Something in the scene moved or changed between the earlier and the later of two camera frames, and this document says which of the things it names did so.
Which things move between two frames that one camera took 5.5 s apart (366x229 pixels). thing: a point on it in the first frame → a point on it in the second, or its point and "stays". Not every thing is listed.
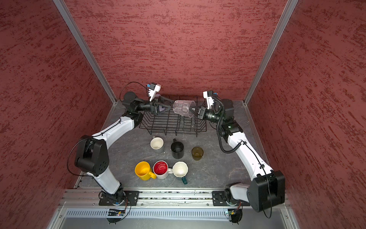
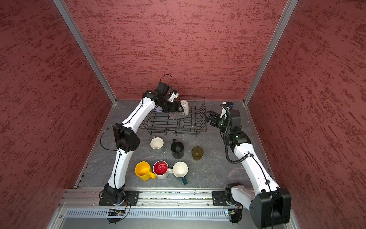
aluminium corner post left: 85,47 stays
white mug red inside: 160,169 stays
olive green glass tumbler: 197,153 stays
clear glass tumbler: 186,108 → 174,115
